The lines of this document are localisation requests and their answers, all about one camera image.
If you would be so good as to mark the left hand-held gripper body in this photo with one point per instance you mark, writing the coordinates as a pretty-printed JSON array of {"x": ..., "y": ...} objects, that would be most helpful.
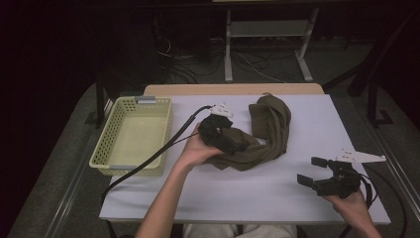
[{"x": 214, "y": 130}]

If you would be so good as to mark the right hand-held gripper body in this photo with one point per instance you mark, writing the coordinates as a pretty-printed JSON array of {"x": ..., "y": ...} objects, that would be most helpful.
[{"x": 341, "y": 181}]

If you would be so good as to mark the olive green cloth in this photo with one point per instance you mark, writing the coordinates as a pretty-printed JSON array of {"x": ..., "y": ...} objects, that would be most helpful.
[{"x": 267, "y": 122}]

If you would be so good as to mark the pale yellow plastic basket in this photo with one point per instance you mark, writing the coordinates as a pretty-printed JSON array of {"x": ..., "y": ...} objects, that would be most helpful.
[{"x": 138, "y": 135}]

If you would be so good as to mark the person's right hand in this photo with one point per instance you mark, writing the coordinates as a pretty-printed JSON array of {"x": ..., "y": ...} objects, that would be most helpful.
[{"x": 350, "y": 205}]

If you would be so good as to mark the person's left hand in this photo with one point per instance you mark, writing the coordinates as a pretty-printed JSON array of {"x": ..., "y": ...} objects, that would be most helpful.
[{"x": 196, "y": 152}]

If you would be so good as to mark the black metal stand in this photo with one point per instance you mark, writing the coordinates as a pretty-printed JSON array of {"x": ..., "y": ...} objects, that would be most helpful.
[
  {"x": 373, "y": 102},
  {"x": 100, "y": 99}
]

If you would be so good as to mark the person's light grey trousers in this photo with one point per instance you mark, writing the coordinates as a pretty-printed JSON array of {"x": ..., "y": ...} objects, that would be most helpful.
[{"x": 214, "y": 231}]

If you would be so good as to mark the black slanted metal beam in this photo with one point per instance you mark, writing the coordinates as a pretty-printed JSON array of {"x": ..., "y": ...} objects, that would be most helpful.
[{"x": 373, "y": 56}]

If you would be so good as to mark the white metal table frame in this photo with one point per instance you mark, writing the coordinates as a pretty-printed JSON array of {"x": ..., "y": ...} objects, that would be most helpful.
[{"x": 264, "y": 29}]

